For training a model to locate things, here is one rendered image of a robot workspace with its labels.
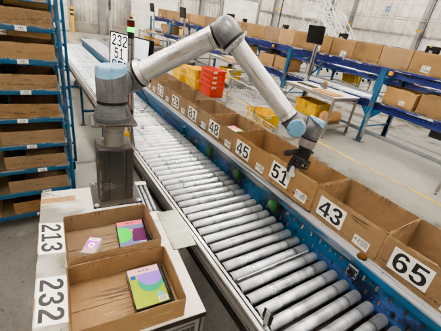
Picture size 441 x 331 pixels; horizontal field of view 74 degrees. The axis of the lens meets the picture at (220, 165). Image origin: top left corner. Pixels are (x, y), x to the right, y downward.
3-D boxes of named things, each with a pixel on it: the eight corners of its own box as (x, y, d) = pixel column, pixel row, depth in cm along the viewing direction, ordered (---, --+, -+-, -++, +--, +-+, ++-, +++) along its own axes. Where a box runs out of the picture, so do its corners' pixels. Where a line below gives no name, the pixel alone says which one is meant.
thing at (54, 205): (41, 196, 165) (41, 192, 163) (144, 184, 191) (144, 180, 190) (29, 378, 87) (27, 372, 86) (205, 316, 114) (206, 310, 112)
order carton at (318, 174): (262, 176, 186) (269, 152, 179) (293, 172, 202) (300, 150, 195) (308, 211, 157) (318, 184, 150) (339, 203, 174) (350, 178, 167)
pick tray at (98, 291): (67, 284, 114) (65, 266, 109) (163, 261, 131) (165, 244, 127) (71, 354, 92) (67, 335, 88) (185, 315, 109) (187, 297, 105)
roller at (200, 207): (177, 214, 171) (178, 207, 169) (247, 198, 198) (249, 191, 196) (180, 219, 168) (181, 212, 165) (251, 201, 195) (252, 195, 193)
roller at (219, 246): (203, 251, 148) (205, 243, 145) (279, 226, 175) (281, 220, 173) (208, 257, 144) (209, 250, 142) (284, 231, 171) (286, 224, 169)
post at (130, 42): (125, 152, 241) (124, 36, 201) (130, 151, 243) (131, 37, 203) (128, 158, 232) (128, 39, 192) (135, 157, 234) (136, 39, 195)
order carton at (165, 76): (144, 86, 358) (145, 71, 351) (167, 86, 374) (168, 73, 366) (155, 94, 330) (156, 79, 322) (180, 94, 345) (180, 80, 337)
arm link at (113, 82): (89, 100, 142) (86, 62, 135) (107, 95, 157) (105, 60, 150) (119, 104, 140) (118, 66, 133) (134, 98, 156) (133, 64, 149)
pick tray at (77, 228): (64, 233, 138) (62, 216, 133) (144, 218, 156) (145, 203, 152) (68, 278, 117) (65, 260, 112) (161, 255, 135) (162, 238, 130)
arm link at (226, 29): (224, 6, 123) (313, 130, 137) (227, 9, 134) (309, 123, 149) (203, 25, 127) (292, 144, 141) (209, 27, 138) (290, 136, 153)
